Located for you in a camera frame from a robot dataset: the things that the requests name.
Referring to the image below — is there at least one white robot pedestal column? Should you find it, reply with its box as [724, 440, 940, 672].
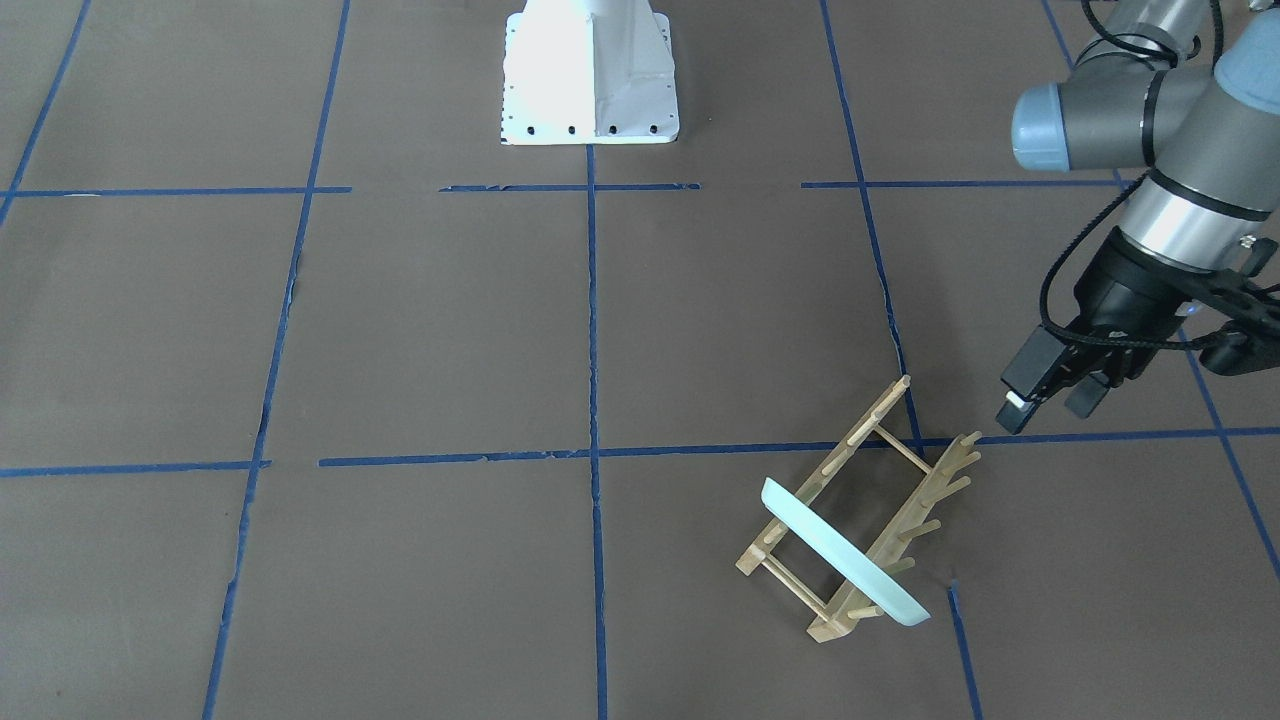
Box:
[500, 1, 681, 146]

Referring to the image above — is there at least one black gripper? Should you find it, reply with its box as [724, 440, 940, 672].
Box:
[996, 228, 1190, 436]

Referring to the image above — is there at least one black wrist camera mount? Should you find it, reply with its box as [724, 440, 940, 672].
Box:
[1185, 237, 1279, 375]

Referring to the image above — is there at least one blue tape line near rack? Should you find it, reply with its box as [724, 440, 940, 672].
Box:
[819, 1, 984, 719]

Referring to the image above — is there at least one blue tape line crosswise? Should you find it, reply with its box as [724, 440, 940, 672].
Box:
[1, 427, 1279, 479]

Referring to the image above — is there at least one wooden dish rack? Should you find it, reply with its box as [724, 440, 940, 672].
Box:
[733, 374, 982, 643]

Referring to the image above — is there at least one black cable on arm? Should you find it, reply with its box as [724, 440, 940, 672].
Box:
[1038, 0, 1226, 351]

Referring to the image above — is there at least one light green ceramic plate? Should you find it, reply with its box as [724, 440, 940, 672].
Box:
[760, 477, 931, 626]

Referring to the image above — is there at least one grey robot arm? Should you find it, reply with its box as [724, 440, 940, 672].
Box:
[997, 1, 1279, 434]

